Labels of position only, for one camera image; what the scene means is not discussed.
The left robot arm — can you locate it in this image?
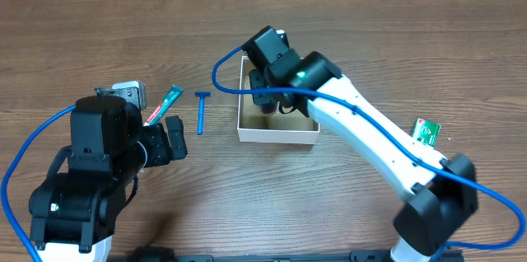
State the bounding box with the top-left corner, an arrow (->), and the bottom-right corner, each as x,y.
29,96 -> 188,261

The left blue cable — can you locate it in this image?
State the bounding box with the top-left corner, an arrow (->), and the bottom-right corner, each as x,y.
0,105 -> 77,262

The blue disposable razor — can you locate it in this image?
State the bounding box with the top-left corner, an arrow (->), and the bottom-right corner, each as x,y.
194,91 -> 211,135

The clear hand wash bottle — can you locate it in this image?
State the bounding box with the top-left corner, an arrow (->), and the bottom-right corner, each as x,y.
259,102 -> 278,115

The white cardboard box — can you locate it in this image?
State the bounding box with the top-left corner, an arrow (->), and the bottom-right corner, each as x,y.
236,55 -> 321,146

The right blue cable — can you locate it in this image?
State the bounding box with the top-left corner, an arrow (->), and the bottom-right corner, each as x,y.
212,45 -> 527,251

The green toothpaste tube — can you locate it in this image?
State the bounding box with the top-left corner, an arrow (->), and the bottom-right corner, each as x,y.
143,85 -> 184,126

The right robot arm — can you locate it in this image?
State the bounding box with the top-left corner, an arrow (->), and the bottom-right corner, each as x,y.
241,26 -> 478,261

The blue cable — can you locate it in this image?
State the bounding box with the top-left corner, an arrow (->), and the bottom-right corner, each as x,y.
0,105 -> 77,262
212,45 -> 527,251

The green Dettol soap bar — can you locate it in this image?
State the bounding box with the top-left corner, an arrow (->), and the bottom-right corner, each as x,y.
412,118 -> 441,147

